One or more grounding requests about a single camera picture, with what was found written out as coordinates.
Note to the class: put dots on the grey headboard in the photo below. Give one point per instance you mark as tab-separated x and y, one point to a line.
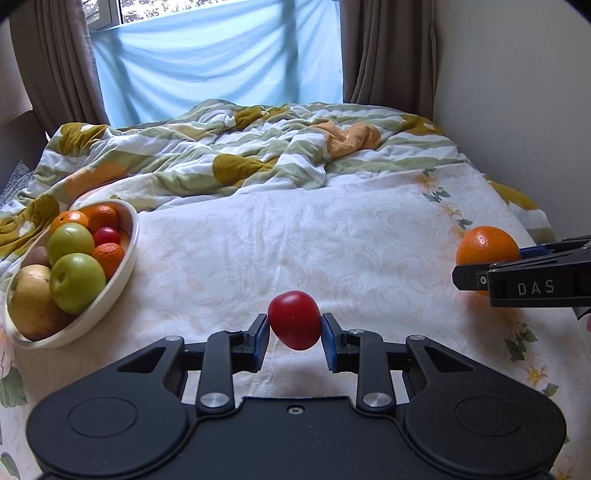
23	138

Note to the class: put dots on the small red tomato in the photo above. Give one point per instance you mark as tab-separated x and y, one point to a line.
107	236

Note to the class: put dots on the brown curtain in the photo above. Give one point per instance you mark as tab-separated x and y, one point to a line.
388	50
55	60

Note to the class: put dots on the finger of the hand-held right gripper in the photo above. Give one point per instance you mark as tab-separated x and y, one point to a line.
554	247
468	278

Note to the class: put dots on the small tangerine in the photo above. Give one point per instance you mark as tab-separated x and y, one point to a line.
110	259
104	216

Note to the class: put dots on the yellow pear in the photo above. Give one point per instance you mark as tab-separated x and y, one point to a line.
30	304

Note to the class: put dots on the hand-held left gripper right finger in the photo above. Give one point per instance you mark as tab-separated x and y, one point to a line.
328	344

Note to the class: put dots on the green apple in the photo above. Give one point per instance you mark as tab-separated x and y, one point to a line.
77	284
70	242

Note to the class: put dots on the brown kiwi with sticker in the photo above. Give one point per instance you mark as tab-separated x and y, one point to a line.
37	256

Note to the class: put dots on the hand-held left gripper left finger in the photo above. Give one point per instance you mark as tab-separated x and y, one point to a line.
263	344

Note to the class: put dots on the large orange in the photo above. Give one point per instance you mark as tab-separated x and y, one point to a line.
485	244

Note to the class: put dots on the cream yellow bowl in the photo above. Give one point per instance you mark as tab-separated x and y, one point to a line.
108	302

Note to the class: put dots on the cream floral bed sheet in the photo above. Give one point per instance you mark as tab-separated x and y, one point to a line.
300	230

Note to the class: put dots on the grey patterned cloth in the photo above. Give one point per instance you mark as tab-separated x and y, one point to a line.
14	177

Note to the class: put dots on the light blue window cloth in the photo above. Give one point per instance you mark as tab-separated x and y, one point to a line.
217	64

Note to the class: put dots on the window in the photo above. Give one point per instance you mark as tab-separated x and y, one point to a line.
152	9

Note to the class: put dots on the striped floral quilt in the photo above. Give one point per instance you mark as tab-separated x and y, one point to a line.
231	152

